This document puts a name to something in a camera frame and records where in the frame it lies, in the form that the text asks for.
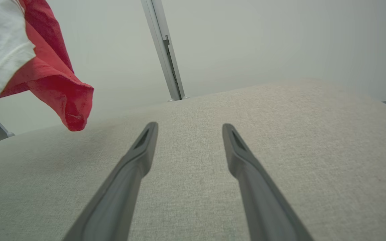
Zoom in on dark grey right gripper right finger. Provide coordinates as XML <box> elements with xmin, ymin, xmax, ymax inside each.
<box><xmin>222</xmin><ymin>123</ymin><xmax>314</xmax><ymax>241</ymax></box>

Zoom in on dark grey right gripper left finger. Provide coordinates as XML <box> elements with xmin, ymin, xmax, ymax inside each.
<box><xmin>62</xmin><ymin>122</ymin><xmax>159</xmax><ymax>241</ymax></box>

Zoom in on red shorts with white stripe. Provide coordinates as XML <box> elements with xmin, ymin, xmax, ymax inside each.
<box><xmin>0</xmin><ymin>0</ymin><xmax>94</xmax><ymax>132</ymax></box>

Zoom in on grey partition post with latch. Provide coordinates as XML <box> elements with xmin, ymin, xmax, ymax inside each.
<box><xmin>140</xmin><ymin>0</ymin><xmax>189</xmax><ymax>101</ymax></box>

